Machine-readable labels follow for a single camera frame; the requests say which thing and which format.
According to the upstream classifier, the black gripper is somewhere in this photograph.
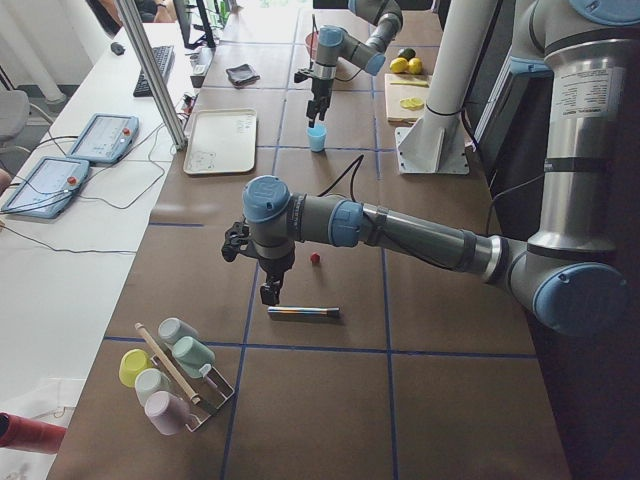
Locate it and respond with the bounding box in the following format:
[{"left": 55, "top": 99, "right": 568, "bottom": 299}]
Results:
[
  {"left": 306, "top": 78, "right": 333, "bottom": 128},
  {"left": 257, "top": 247, "right": 295, "bottom": 305}
]

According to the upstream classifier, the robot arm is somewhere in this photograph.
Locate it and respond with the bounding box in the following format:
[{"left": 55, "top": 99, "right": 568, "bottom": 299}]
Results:
[
  {"left": 222, "top": 1, "right": 639, "bottom": 336},
  {"left": 295, "top": 1, "right": 403, "bottom": 127}
]

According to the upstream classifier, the light blue plastic cup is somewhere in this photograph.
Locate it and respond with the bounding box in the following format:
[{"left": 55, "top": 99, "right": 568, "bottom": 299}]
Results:
[{"left": 306, "top": 123, "right": 327, "bottom": 153}]

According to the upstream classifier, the pink bowl of ice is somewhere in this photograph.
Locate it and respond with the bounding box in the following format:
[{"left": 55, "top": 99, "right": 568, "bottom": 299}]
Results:
[{"left": 305, "top": 31, "right": 318, "bottom": 60}]

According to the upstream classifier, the mint cup on rack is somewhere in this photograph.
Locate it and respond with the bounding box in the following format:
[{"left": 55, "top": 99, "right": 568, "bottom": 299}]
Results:
[{"left": 171, "top": 336, "right": 215, "bottom": 378}]

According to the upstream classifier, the grey-green cup on rack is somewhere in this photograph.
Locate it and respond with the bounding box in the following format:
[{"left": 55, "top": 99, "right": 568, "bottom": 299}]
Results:
[{"left": 157, "top": 317, "right": 199, "bottom": 346}]

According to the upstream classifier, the metal cup rack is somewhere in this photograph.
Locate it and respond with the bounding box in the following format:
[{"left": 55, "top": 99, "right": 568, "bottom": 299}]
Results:
[{"left": 135, "top": 323, "right": 235, "bottom": 433}]

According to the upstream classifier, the pale white cup on rack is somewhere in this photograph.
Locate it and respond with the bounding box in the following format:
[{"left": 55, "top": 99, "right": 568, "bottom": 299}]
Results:
[{"left": 134, "top": 368, "right": 172, "bottom": 407}]

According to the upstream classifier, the yellow cup on rack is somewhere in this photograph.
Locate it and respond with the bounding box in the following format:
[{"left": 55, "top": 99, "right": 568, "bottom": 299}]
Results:
[{"left": 118, "top": 349, "right": 152, "bottom": 388}]

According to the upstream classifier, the pink cup on rack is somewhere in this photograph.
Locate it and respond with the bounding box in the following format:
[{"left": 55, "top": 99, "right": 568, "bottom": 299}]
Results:
[{"left": 144, "top": 391, "right": 190, "bottom": 435}]

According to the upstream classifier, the steel muddler black tip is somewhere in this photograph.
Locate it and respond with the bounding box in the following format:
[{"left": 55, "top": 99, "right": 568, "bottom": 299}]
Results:
[{"left": 267, "top": 306, "right": 341, "bottom": 319}]

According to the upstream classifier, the wooden cutting board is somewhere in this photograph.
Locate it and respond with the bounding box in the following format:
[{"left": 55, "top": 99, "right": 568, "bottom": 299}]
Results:
[{"left": 384, "top": 73, "right": 432, "bottom": 122}]

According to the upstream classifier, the grey folded cloth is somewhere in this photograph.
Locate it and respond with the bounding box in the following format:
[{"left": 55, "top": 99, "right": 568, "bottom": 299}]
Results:
[{"left": 226, "top": 63, "right": 260, "bottom": 88}]

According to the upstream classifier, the yellow lemon near board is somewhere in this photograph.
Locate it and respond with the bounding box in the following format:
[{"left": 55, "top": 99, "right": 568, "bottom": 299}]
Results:
[{"left": 389, "top": 57, "right": 409, "bottom": 74}]

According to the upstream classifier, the yellow plastic knife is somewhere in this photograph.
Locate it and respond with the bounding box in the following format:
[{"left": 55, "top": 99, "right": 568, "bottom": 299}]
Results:
[{"left": 389, "top": 80, "right": 430, "bottom": 88}]

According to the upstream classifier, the lemon slices stack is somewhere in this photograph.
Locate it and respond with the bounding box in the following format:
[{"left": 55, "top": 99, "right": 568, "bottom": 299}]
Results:
[{"left": 399, "top": 97, "right": 425, "bottom": 111}]

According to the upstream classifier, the green lime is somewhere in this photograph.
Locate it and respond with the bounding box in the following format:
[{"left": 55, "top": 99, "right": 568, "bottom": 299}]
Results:
[{"left": 397, "top": 47, "right": 416, "bottom": 61}]

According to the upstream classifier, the cream bear tray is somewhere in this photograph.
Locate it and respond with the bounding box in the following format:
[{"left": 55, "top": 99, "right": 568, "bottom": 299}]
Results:
[{"left": 183, "top": 108, "right": 257, "bottom": 176}]

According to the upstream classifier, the yellow lemon far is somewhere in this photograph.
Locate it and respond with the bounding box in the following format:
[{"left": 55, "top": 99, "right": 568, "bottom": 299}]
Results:
[{"left": 406, "top": 57, "right": 423, "bottom": 75}]

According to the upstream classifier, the black monitor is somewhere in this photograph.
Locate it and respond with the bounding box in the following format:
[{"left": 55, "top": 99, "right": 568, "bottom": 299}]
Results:
[{"left": 173, "top": 0, "right": 216, "bottom": 50}]

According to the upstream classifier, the black keyboard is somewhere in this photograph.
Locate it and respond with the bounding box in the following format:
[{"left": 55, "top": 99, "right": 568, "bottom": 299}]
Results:
[{"left": 132, "top": 44, "right": 176, "bottom": 98}]

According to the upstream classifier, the black computer mouse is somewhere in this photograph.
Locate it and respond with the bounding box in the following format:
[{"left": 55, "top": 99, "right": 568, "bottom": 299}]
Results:
[{"left": 110, "top": 42, "right": 125, "bottom": 56}]

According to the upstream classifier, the far blue teach pendant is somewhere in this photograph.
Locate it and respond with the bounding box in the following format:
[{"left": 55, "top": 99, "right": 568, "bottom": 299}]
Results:
[{"left": 66, "top": 113, "right": 139, "bottom": 164}]

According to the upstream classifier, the blue teach pendant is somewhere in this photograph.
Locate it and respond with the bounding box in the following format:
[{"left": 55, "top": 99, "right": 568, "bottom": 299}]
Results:
[
  {"left": 1, "top": 157, "right": 91, "bottom": 219},
  {"left": 66, "top": 113, "right": 139, "bottom": 164}
]

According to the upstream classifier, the near blue teach pendant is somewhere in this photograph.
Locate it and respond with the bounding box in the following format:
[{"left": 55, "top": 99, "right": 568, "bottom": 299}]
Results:
[{"left": 1, "top": 157, "right": 91, "bottom": 219}]

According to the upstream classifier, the red bottle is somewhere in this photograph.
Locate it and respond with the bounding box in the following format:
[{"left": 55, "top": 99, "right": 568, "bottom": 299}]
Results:
[{"left": 1, "top": 412, "right": 67, "bottom": 454}]

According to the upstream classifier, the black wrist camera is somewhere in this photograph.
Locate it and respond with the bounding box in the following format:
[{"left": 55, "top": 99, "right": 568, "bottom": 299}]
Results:
[
  {"left": 221, "top": 221, "right": 255, "bottom": 262},
  {"left": 293, "top": 69, "right": 315, "bottom": 83}
]

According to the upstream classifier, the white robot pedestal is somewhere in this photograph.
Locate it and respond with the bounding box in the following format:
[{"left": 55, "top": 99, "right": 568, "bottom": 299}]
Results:
[{"left": 395, "top": 0, "right": 498, "bottom": 175}]

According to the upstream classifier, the aluminium frame post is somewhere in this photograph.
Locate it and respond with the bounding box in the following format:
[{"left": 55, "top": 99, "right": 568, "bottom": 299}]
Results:
[{"left": 115, "top": 0, "right": 187, "bottom": 151}]

